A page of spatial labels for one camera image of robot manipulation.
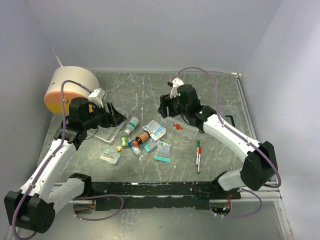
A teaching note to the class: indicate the green cap marker pen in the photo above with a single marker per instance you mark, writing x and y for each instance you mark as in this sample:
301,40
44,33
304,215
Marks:
198,168

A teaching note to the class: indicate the brown bottle orange cap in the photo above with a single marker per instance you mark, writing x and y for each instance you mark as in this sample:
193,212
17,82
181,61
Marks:
141,138

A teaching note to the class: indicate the clear compartment tray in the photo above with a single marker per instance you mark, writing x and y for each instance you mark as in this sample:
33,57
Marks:
108,135

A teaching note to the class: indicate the white bottle green label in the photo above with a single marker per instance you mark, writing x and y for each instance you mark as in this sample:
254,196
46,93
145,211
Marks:
131,125

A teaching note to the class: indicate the white blue gauze packet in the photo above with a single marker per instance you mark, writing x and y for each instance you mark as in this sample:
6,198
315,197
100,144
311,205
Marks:
155,130

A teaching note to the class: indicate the clear box lid black handle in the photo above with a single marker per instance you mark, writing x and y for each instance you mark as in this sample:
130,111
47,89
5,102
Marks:
228,113

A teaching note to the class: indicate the red cap marker pen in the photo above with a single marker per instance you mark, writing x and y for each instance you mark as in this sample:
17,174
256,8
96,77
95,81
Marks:
198,155

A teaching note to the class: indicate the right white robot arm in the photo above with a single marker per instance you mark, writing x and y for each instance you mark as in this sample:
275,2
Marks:
259,159

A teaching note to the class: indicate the clear plastic medicine box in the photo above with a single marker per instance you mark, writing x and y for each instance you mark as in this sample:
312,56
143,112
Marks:
179,126

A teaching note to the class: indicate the white teal bandage wrappers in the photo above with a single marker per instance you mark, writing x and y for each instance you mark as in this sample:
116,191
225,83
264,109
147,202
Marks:
109,156

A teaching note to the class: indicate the beige cylindrical drum device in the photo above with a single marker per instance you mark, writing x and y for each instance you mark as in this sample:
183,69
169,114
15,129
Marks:
52,97

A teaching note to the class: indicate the green small sachet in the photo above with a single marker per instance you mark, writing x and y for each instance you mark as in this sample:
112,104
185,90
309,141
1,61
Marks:
124,141

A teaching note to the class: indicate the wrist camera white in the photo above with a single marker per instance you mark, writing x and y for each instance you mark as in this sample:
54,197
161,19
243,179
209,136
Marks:
174,84
96,97

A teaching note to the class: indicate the teal header swab packet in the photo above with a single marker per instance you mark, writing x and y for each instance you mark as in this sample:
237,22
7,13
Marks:
163,152
150,144

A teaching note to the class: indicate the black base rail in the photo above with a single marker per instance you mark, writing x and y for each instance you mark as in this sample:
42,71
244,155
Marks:
149,195

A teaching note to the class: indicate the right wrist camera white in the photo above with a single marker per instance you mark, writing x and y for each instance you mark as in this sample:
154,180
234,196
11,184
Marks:
174,84

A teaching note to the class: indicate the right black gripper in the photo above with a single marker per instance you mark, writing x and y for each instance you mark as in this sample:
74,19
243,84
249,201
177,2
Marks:
165,101

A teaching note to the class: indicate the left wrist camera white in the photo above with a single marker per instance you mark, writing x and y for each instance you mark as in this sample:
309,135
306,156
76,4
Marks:
96,97

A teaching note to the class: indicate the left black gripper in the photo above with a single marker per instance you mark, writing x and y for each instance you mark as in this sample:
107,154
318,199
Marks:
112,119

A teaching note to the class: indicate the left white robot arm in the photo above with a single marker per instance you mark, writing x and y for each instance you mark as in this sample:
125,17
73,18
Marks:
34,206

